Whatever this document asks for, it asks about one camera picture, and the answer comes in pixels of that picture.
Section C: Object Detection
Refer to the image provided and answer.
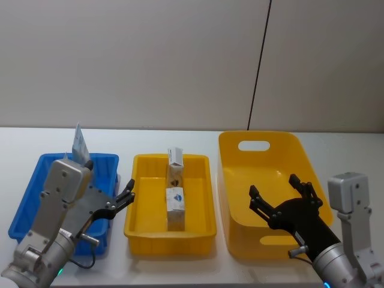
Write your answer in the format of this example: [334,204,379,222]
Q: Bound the shallow yellow plastic tray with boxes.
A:
[124,154,218,257]

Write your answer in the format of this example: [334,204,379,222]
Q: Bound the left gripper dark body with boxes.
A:
[61,170,118,238]

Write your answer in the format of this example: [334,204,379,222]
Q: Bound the blue plastic bin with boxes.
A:
[8,152,120,259]

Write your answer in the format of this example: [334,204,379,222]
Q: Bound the blue and white pouch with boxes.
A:
[71,121,91,165]

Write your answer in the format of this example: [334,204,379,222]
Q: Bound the left gripper thin dark cable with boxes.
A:
[71,209,100,270]

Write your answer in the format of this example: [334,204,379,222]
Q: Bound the deep yellow basket with handles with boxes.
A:
[218,130,335,260]

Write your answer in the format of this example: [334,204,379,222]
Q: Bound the right gripper thin dark cable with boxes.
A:
[287,245,314,265]

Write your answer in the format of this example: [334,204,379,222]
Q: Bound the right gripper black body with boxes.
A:
[268,197,343,262]

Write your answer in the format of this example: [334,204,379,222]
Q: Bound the white carton with blue mark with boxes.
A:
[165,187,186,232]

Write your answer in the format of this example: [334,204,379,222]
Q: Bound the gripper thin dark cable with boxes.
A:
[287,245,314,265]
[71,209,100,270]

